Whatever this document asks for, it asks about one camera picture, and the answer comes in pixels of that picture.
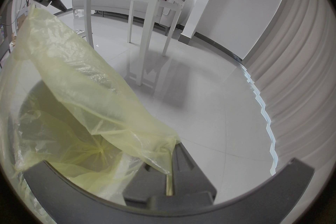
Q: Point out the white curtain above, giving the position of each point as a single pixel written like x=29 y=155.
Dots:
x=301 y=60

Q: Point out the pale grey sofa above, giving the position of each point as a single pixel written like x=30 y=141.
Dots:
x=110 y=5

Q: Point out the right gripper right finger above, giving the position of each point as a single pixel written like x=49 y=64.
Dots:
x=191 y=181

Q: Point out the yellow plastic bag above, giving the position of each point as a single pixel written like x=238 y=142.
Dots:
x=78 y=73

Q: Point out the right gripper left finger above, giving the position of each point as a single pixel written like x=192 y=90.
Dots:
x=141 y=188

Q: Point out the white trash bin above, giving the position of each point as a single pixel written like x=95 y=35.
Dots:
x=36 y=97

